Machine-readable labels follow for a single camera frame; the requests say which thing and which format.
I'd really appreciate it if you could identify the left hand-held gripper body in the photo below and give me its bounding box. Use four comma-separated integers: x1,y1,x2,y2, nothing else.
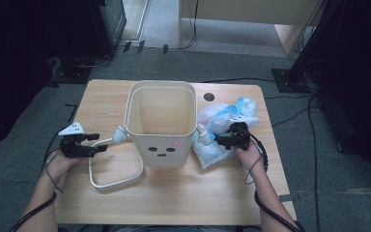
57,121,94,160

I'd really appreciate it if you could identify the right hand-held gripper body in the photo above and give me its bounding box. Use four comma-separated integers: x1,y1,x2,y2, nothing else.
226,116,260,152

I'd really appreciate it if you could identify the translucent blue-edged trash bag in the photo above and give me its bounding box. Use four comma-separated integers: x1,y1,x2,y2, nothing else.
191,96,260,170

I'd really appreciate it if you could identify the white bin rim ring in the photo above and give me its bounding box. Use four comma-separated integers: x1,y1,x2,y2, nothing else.
87,137,146,189

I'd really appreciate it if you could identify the white trash bin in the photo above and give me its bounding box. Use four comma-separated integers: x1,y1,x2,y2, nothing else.
112,79,214,169

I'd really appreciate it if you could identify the person's left hand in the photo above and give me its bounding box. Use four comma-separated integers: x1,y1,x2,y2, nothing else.
43,152,85,184

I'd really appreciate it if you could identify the person's right hand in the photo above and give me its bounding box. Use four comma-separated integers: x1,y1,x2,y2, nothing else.
236,142,266,176

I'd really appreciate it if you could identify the black flat stand base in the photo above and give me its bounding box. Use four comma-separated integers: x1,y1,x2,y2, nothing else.
52,56,94,85

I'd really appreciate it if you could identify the black stand base with pole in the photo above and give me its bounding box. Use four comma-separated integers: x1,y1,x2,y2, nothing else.
271,0,347,95

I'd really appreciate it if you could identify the dark curtain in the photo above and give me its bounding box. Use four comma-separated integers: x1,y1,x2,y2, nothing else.
0,0,57,154

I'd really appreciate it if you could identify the black cabinet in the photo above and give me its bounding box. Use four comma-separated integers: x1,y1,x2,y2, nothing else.
61,0,128,60

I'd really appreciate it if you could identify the beige wooden desk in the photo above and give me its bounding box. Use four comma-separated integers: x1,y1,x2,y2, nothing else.
177,0,324,58

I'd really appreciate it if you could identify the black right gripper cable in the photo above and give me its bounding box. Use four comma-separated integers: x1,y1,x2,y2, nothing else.
245,131,307,232

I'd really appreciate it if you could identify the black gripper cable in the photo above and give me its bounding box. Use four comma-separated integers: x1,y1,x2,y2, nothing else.
9,129,66,232
245,131,307,232

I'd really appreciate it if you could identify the thin grey left wrist cable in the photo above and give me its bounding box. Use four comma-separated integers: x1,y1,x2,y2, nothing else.
43,151,65,194

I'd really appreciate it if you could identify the thin grey wrist cable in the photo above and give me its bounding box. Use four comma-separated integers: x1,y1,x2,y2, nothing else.
243,157,263,186
43,151,65,194

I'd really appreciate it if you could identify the thin grey right wrist cable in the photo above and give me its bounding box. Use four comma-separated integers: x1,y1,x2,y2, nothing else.
243,157,263,186

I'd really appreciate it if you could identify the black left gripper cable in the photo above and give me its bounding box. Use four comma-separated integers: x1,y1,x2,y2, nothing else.
9,129,66,232

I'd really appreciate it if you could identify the long black floor cable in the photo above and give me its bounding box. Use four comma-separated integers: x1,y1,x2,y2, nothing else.
306,94,323,232

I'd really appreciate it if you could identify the black hanging cable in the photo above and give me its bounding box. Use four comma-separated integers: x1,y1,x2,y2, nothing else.
177,0,200,51

